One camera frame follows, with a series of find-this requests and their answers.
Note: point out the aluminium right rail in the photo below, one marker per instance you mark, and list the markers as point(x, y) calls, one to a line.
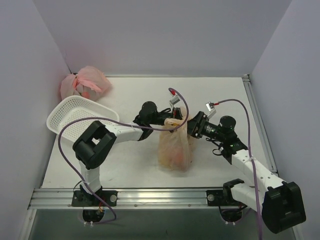
point(259, 124)

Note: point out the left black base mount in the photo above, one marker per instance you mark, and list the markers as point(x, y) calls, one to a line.
point(96, 208)

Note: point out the white perforated plastic basket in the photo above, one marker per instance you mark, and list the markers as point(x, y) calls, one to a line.
point(73, 108)

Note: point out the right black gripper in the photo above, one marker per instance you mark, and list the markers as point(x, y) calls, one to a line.
point(195, 125)

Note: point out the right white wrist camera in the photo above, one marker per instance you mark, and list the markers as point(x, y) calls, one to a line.
point(211, 110)

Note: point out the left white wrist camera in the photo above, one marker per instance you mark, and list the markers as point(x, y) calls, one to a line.
point(173, 101)

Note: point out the banana print plastic bag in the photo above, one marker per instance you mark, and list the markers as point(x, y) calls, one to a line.
point(175, 146)

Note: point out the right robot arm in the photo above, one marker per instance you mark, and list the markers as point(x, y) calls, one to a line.
point(279, 204)

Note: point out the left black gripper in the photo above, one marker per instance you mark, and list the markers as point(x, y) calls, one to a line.
point(176, 113)

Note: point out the pink plastic bag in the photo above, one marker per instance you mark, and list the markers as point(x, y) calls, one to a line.
point(89, 83)

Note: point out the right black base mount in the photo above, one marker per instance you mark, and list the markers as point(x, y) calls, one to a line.
point(230, 210)

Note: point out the aluminium rail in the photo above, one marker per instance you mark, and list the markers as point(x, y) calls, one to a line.
point(259, 124)
point(131, 198)

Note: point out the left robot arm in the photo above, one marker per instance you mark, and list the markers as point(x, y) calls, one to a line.
point(95, 143)

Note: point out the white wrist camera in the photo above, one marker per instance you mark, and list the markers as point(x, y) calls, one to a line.
point(173, 101)
point(211, 110)

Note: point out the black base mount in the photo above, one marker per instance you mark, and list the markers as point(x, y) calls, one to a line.
point(96, 208)
point(230, 210)

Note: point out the aluminium front rail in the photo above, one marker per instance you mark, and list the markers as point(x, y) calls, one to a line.
point(131, 198)

